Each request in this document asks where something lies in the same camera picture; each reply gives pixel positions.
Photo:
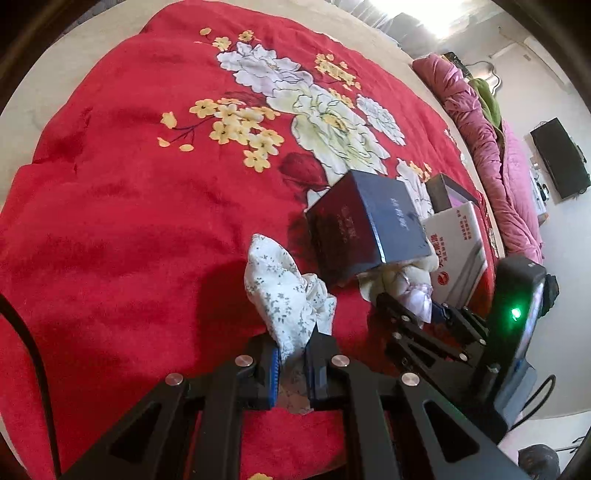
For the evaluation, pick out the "white curtain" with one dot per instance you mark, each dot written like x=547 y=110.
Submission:
x=415 y=14

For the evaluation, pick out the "dark square box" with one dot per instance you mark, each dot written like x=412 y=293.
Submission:
x=369 y=221

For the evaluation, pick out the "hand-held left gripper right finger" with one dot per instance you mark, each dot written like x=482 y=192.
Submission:
x=314 y=374

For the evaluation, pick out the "beige plush toy purple hat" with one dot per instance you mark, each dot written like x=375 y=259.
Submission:
x=392 y=281

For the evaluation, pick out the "green cloth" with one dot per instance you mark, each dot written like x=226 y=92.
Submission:
x=487 y=104

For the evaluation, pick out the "dark shallow box tray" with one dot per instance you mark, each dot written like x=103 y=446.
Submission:
x=441 y=194

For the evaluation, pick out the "dark flat box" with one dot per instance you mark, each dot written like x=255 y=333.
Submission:
x=455 y=57

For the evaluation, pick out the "black flat television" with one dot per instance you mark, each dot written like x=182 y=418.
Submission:
x=561 y=159

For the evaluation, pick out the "white television cabinet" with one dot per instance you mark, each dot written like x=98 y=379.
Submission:
x=540 y=194

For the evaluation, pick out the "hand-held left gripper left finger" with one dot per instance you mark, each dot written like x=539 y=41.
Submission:
x=272 y=374

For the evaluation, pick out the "white floral scrunchie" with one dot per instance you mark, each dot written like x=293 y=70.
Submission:
x=281 y=290

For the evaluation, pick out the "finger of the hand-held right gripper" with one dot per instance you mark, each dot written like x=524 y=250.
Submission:
x=415 y=337
x=461 y=323

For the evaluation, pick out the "red tissue pack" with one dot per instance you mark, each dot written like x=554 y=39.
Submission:
x=457 y=249

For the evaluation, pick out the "pink quilt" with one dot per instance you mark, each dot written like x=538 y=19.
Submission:
x=498 y=184

